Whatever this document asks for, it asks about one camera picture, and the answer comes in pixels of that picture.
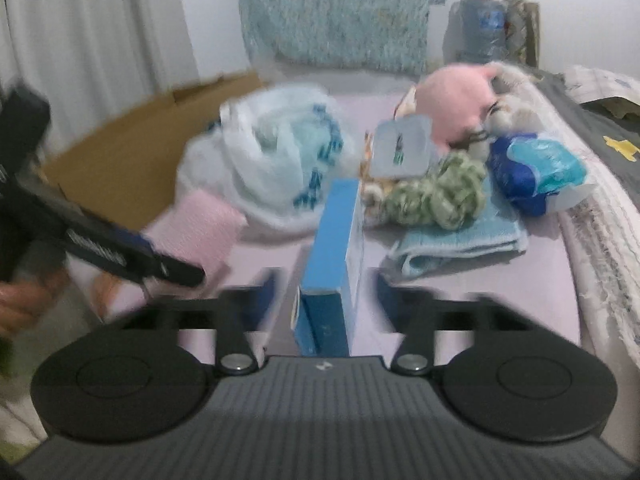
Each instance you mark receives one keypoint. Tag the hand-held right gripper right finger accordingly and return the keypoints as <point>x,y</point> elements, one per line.
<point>387,305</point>

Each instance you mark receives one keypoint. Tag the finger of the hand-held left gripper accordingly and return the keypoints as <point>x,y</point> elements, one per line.
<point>170,267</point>

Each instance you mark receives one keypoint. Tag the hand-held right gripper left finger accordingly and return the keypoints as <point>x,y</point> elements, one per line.
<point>265,297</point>

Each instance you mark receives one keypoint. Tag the pink sponge cloth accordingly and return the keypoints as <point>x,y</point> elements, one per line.
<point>200,230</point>

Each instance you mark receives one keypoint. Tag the blue and white box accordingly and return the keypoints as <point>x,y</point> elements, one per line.
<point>330,255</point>

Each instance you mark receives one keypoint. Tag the light blue towel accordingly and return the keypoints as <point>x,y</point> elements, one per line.
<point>460,245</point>

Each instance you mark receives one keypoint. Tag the brown cardboard box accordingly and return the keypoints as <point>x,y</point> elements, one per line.
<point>120,160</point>

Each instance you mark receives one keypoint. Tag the blue tissue packet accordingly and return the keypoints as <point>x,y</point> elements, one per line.
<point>535,170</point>

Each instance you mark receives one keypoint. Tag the pink plush toy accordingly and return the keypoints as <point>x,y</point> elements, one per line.
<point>455,100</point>

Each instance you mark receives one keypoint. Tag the person's left hand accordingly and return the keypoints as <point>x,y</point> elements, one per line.
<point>25,305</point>

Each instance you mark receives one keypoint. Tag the white plastic bag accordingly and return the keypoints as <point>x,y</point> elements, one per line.
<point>270,160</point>

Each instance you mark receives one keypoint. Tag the white curtain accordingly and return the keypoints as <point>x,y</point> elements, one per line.
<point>90,35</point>

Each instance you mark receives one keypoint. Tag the white quilt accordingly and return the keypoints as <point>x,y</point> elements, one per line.
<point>605,245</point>

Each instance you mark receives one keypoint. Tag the grey blanket with yellow print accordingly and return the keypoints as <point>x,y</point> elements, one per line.
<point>590,135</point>

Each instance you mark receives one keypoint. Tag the blue water bottle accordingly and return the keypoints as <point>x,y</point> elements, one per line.
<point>482,30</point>

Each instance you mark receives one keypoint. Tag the white patterned cloth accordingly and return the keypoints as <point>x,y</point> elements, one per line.
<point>600,85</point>

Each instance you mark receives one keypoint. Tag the teal wall cloth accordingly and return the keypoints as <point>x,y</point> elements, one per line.
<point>340,10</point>

